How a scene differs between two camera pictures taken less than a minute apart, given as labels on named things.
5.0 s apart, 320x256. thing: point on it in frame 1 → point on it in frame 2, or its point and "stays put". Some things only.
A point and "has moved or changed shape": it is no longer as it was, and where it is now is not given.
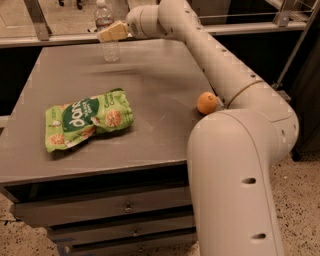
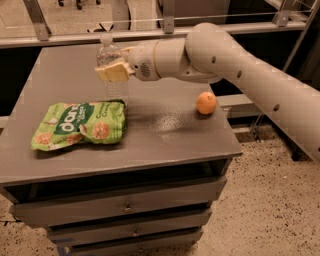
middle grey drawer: (85, 234) stays put
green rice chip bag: (76, 121) has moved or changed shape
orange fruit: (207, 103) stays put
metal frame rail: (282, 23) stays put
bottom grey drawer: (136, 247) stays put
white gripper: (134, 28) → (142, 62)
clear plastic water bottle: (103, 17) → (109, 53)
